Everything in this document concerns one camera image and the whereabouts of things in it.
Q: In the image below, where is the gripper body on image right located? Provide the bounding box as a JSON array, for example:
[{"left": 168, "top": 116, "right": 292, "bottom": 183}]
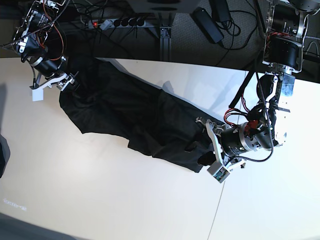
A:
[{"left": 195, "top": 117, "right": 275, "bottom": 174}]

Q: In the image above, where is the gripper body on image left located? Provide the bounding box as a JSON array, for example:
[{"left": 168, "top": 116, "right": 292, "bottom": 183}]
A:
[{"left": 29, "top": 56, "right": 79, "bottom": 92}]

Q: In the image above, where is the black T-shirt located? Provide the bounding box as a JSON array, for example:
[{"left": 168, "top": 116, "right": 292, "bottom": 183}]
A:
[{"left": 59, "top": 55, "right": 212, "bottom": 173}]

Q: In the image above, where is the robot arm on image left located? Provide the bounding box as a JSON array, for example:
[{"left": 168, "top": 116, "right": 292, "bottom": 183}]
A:
[{"left": 0, "top": 0, "right": 76, "bottom": 92}]

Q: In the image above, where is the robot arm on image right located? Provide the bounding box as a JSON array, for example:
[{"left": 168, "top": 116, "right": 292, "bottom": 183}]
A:
[{"left": 196, "top": 0, "right": 320, "bottom": 182}]

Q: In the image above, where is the white power strip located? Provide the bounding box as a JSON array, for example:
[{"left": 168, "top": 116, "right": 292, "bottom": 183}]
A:
[{"left": 85, "top": 17, "right": 148, "bottom": 31}]

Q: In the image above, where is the dark object at left edge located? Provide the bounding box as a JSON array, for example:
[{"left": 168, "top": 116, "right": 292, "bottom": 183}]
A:
[{"left": 0, "top": 135, "right": 11, "bottom": 177}]

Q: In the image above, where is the black power adapter brick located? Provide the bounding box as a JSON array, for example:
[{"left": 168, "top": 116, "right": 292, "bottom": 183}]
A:
[{"left": 191, "top": 7, "right": 224, "bottom": 44}]

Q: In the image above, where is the black tripod stand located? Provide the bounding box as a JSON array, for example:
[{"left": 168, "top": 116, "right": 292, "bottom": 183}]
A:
[{"left": 241, "top": 0, "right": 270, "bottom": 70}]

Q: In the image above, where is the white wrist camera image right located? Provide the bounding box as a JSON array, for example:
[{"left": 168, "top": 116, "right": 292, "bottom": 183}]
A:
[{"left": 207, "top": 161, "right": 230, "bottom": 184}]

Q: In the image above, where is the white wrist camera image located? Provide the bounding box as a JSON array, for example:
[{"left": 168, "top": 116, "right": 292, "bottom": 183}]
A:
[
  {"left": 31, "top": 88, "right": 44, "bottom": 102},
  {"left": 207, "top": 161, "right": 230, "bottom": 184}
]

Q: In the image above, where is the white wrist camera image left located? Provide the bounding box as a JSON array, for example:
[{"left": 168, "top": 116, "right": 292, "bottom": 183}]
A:
[{"left": 31, "top": 88, "right": 44, "bottom": 102}]

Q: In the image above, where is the grey camera mount plate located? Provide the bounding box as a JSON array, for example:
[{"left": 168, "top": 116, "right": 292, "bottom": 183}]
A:
[{"left": 127, "top": 0, "right": 200, "bottom": 13}]

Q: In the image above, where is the aluminium frame post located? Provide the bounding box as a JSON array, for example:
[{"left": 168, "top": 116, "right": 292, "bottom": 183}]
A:
[{"left": 157, "top": 12, "right": 173, "bottom": 62}]

